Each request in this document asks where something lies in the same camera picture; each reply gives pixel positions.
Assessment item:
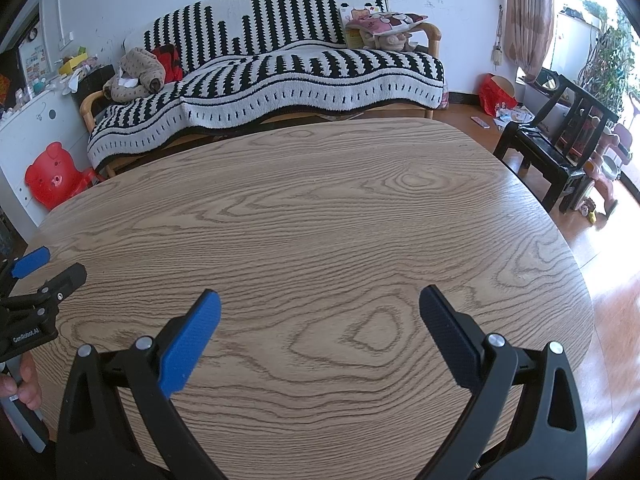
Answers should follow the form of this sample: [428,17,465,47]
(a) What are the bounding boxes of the person's left hand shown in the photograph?
[0,354,44,411]

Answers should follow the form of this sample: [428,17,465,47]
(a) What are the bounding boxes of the red bear plastic chair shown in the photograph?
[25,142,101,211]

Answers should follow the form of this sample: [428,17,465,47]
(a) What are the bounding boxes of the scattered floor papers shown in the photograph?
[492,105,534,129]

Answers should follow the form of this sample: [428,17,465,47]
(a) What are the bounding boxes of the wall poster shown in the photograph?
[20,42,49,84]

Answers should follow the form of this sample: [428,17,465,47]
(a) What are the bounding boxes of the green potted plant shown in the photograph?
[582,0,637,116]

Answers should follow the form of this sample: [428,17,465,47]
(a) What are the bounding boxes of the black box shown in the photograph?
[77,65,121,106]

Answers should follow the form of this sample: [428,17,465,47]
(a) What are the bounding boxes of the beige plush toy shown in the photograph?
[362,30,418,52]

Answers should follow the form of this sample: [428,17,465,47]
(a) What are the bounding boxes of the pink ride-on toy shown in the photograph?
[575,120,634,211]

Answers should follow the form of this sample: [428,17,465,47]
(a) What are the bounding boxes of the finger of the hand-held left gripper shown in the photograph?
[0,246,52,295]
[0,262,88,314]

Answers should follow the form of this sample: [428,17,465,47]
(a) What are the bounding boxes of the white cabinet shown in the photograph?
[0,82,96,228]

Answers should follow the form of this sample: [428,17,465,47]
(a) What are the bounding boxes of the black white striped blanket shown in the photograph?
[87,0,446,173]

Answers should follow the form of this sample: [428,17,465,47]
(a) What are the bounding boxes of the printed paper bag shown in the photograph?
[339,4,381,48]

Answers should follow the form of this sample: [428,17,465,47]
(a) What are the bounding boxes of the pink printed pillow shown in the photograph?
[346,11,430,37]

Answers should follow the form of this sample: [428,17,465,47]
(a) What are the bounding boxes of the checked curtain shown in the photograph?
[504,0,556,83]

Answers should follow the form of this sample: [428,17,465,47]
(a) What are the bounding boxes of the white crumpled papers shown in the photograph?
[62,67,92,94]

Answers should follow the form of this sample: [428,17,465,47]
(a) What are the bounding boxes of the white appliance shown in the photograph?
[552,12,601,79]

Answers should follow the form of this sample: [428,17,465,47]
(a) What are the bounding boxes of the hanging tassel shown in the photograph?
[491,5,504,69]

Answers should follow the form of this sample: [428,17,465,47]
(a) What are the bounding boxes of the red black plaid cloth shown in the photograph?
[151,44,183,85]

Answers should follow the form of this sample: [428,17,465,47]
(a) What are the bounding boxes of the wooden sofa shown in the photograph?
[80,0,448,178]

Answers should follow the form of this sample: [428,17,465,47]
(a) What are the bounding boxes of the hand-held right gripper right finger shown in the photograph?
[419,285,587,480]

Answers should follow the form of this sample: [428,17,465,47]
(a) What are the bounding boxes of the black wooden chair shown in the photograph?
[492,67,621,213]

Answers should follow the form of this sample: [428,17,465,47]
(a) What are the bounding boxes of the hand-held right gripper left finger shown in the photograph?
[56,289,223,480]

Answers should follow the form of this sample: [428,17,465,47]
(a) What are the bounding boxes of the red bag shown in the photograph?
[478,73,518,116]

